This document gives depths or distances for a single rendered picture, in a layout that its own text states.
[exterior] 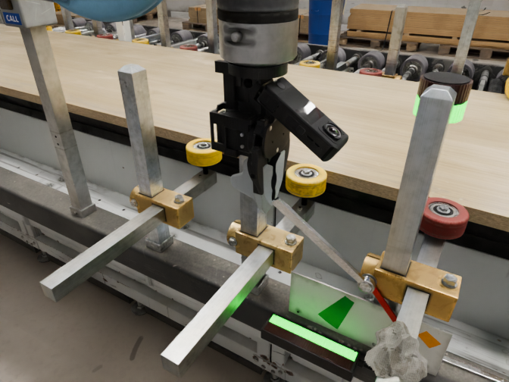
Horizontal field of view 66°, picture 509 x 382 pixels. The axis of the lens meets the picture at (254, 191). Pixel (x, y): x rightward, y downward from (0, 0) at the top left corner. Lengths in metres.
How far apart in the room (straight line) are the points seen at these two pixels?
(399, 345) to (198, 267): 0.47
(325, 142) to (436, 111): 0.13
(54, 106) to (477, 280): 0.94
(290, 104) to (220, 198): 0.60
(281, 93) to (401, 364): 0.34
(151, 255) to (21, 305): 1.14
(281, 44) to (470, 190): 0.50
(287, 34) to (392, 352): 0.38
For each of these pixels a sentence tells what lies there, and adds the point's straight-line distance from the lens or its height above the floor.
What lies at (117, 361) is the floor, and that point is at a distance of 1.63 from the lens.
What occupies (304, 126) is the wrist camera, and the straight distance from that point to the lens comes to 0.45.
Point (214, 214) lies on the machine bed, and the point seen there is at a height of 0.67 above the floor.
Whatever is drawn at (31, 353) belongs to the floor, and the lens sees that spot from 1.78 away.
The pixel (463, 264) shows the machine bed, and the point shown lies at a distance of 0.86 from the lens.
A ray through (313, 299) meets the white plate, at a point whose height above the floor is 0.76.
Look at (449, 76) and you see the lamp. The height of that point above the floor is 1.14.
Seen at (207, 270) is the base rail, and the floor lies 0.70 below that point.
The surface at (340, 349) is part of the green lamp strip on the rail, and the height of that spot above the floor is 0.70.
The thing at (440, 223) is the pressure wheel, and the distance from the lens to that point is 0.69.
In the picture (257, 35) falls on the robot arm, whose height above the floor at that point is 1.20.
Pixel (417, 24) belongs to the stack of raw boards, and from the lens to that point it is 6.48.
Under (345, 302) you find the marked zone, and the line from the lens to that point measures 0.69.
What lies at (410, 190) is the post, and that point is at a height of 1.01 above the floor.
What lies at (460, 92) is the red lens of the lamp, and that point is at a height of 1.13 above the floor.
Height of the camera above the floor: 1.28
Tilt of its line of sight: 32 degrees down
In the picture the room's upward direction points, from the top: straight up
